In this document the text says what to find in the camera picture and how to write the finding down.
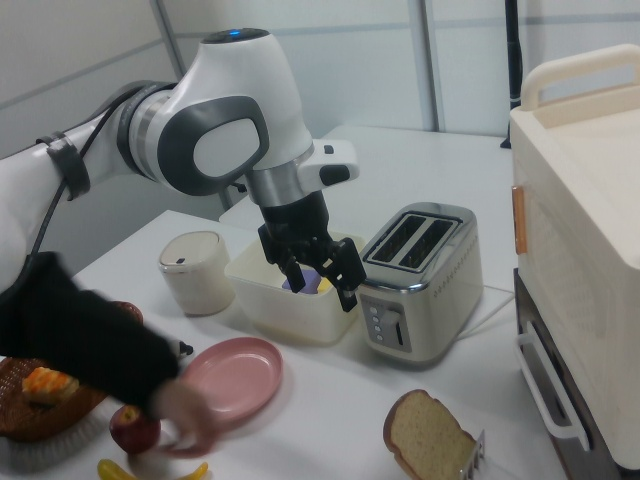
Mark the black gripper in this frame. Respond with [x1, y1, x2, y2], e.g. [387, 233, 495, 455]
[257, 192, 367, 314]

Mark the pink round plate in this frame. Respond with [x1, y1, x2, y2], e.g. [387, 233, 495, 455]
[177, 336, 285, 416]

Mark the brown crusted bread slice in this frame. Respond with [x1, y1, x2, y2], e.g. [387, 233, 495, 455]
[383, 389, 477, 480]

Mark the forearm in black sleeve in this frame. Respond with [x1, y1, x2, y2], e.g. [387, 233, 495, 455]
[0, 250, 182, 409]

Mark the chrome and cream toaster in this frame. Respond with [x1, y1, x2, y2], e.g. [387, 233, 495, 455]
[358, 202, 485, 370]

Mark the short orange striped bread roll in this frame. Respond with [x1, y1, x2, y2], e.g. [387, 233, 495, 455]
[21, 366, 81, 409]

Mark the person's bare hand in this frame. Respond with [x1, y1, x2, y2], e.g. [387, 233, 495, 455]
[147, 377, 217, 459]

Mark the purple foam cube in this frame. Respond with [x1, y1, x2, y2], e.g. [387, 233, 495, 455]
[280, 268, 324, 296]

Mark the cream rectangular plastic bin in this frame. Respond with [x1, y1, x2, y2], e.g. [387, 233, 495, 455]
[223, 232, 366, 347]

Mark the cream lidded trash can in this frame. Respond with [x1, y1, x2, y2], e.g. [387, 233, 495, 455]
[158, 230, 236, 316]

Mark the white appliance on brown box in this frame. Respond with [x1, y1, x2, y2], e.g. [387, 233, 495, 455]
[513, 267, 631, 480]

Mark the red apple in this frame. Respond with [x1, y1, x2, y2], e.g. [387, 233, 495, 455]
[109, 403, 162, 455]

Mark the cream plastic storage box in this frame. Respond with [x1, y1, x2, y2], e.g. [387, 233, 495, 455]
[508, 43, 640, 480]

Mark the yellow banana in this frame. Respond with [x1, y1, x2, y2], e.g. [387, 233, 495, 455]
[97, 458, 209, 480]

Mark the black background pole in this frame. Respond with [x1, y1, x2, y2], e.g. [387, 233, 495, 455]
[501, 0, 524, 149]

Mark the brown wicker basket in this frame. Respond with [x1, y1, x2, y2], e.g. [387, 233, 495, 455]
[0, 299, 146, 442]

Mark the white toaster power cable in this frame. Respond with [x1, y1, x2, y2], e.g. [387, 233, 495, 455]
[462, 289, 516, 339]

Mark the metal wire toast rack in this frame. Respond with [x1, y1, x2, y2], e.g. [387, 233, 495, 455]
[457, 428, 489, 480]

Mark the black cable strap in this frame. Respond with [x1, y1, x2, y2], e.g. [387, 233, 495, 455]
[34, 130, 92, 202]

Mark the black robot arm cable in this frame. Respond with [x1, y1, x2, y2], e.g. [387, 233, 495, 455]
[27, 82, 174, 266]

